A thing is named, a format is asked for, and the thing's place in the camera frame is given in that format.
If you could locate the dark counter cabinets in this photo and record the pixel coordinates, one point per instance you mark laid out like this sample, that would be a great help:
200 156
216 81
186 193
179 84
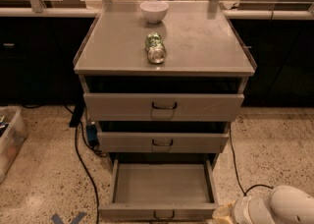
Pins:
36 60

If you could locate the green soda can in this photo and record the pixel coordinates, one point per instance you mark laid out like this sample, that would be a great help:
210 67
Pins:
154 46

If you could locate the grey top drawer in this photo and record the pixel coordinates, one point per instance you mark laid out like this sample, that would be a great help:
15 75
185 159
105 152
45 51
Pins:
128 98

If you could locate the clear plastic storage bin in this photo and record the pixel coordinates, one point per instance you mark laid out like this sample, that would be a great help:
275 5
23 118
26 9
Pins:
13 133

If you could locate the grey bottom drawer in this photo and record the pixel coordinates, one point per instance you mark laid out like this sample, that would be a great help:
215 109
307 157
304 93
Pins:
161 191

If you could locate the grey drawer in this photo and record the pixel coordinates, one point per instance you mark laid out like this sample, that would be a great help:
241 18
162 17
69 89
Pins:
128 98
162 136
161 191

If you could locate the grey metal drawer cabinet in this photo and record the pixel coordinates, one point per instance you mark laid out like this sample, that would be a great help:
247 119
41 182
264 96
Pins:
198 38

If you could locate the grey middle drawer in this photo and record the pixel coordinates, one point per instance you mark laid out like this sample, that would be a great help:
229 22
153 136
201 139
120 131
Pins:
162 136

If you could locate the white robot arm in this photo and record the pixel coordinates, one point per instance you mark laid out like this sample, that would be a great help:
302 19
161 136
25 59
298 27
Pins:
283 205

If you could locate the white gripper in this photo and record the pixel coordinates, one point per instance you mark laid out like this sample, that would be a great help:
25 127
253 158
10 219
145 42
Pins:
241 208

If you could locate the white ceramic bowl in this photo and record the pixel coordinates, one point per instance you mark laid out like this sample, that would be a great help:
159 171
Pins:
154 11

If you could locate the blue power box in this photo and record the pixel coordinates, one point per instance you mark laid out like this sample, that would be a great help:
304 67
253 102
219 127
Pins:
91 134

